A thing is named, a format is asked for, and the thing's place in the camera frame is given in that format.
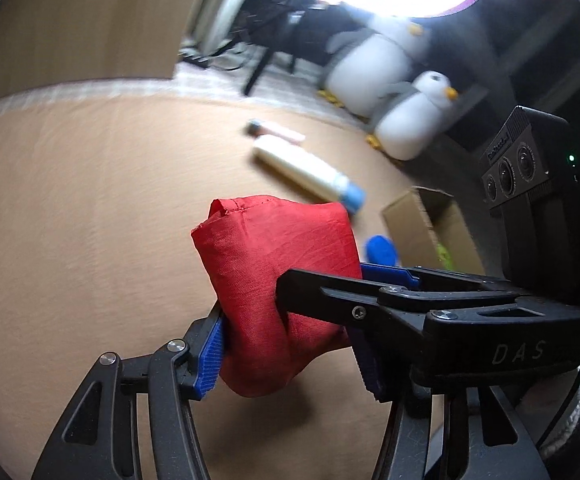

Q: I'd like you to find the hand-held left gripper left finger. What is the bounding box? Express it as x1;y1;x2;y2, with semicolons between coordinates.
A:
32;302;228;480

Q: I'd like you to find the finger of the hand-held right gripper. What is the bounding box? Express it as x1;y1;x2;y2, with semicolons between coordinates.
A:
276;268;433;341
360;262;530;301

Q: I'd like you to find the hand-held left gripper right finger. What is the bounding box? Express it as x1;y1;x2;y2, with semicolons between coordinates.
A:
352;332;545;480

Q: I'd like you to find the blue round tape measure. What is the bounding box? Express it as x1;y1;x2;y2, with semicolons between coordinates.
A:
366;234;399;267

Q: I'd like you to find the cardboard box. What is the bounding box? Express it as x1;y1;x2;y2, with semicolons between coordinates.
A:
381;186;485;273

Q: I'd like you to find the red cloth bag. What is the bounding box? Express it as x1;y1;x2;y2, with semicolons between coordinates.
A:
191;194;363;398

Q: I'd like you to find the white tube with blue cap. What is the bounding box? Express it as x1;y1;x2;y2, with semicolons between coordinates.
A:
252;134;367;217

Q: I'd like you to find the pink tube with grey cap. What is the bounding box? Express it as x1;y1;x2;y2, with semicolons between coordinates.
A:
247;119;305;144

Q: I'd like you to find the small penguin plush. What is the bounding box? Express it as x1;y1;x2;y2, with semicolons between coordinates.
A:
367;70;458;161

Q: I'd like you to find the large penguin plush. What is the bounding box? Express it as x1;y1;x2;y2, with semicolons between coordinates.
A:
320;12;433;116

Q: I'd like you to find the black power strip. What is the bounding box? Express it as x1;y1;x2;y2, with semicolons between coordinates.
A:
179;47;211;66

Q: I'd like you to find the light wooden board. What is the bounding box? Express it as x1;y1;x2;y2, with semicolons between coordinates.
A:
0;0;221;111

